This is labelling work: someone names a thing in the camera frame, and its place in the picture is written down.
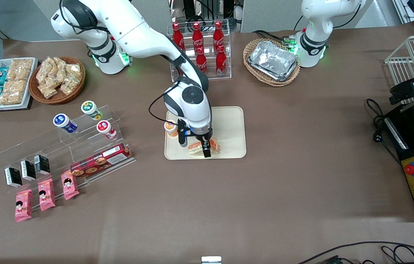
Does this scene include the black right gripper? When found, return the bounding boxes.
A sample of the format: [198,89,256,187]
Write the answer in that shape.
[177,119,213,158]

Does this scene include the triangle sandwich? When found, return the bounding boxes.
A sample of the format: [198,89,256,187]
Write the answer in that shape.
[187,137,221,158]

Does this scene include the cream plastic tray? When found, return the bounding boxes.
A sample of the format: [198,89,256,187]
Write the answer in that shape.
[164,106,247,160]

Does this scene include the white rectangular plastic tray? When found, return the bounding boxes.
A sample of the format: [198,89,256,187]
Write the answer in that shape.
[0,58,39,111]

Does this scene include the orange lid cup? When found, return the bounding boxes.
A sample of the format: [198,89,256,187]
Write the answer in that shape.
[164,120,179,138]

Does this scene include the clear acrylic bottle rack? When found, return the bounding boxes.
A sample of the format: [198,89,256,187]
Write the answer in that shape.
[166,23,232,83]

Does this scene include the red cola bottle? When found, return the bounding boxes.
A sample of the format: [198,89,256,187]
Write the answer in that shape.
[172,23,186,52]
[196,47,208,76]
[213,21,225,48]
[216,45,227,76]
[192,22,204,50]

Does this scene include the red lid jar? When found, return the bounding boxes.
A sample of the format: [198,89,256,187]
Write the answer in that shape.
[96,120,117,139]

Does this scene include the light wicker basket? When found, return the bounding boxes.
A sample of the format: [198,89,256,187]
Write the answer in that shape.
[243,38,301,87]

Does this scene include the red cookie box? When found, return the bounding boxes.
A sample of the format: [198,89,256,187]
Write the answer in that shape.
[70,143,133,179]

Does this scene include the green lid jar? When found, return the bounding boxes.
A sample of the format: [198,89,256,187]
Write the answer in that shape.
[81,100,103,121]

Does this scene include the clear acrylic stepped stand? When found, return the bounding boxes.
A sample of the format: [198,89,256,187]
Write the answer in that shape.
[0,105,136,212]

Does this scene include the stacked aluminium foil trays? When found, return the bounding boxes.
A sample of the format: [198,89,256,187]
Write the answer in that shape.
[248,40,299,82]

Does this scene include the pink snack pack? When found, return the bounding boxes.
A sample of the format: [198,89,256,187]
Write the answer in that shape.
[38,179,56,212]
[15,189,33,223]
[61,170,80,200]

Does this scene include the blue lid jar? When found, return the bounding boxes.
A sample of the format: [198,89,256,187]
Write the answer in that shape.
[53,113,78,134]

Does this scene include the black background equipment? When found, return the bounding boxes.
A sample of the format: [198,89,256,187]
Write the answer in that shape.
[169,0,245,32]

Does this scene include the clear bag of snacks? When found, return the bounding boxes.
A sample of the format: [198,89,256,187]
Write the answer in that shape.
[60,64,83,96]
[38,84,60,99]
[36,58,55,85]
[52,57,69,88]

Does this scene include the brown wicker basket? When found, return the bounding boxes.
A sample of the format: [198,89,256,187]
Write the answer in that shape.
[29,56,86,105]

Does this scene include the small black carton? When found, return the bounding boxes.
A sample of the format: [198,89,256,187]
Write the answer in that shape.
[21,160,37,182]
[34,155,51,175]
[4,167,23,188]

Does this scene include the crispy rice snack pack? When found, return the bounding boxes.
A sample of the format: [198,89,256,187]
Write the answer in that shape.
[0,80,28,106]
[7,59,33,82]

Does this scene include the white wire rack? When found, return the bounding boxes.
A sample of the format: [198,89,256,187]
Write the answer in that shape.
[385,35,414,104]

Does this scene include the black power cable with plug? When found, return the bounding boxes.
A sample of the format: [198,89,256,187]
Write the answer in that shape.
[366,98,402,166]

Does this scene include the black left arm base cable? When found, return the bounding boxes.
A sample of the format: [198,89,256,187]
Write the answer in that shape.
[253,30,296,44]

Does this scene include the black floor cables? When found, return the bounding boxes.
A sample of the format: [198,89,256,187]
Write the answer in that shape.
[297,241,414,264]

